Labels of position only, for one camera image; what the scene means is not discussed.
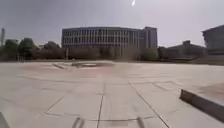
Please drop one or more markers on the low round stone basin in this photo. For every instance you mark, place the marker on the low round stone basin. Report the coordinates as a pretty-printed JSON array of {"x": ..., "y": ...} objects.
[{"x": 87, "y": 63}]

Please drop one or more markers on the dark blocky building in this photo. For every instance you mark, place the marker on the dark blocky building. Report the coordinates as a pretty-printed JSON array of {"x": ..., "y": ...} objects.
[{"x": 215, "y": 38}]

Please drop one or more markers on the robot's own part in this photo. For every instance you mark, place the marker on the robot's own part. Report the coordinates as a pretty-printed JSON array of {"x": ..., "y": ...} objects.
[
  {"x": 77, "y": 123},
  {"x": 141, "y": 122}
]

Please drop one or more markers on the pale stone paved plaza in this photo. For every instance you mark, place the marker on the pale stone paved plaza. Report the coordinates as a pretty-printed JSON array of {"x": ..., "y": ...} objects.
[{"x": 116, "y": 100}]

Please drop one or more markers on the row of trees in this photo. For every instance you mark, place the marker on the row of trees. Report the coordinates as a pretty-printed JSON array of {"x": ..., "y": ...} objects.
[{"x": 26, "y": 48}]

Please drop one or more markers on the raised stone ledge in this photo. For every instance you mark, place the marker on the raised stone ledge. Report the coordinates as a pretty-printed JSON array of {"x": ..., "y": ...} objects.
[{"x": 203, "y": 104}]

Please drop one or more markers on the pale tower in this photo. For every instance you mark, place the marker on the pale tower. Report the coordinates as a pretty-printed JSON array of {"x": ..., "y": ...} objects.
[{"x": 2, "y": 36}]

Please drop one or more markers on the low dark building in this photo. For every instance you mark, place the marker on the low dark building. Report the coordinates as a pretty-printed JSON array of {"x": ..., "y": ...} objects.
[{"x": 185, "y": 50}]

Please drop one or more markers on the large grey multi-storey building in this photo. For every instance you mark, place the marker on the large grey multi-storey building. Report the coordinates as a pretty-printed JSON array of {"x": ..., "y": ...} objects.
[{"x": 106, "y": 36}]

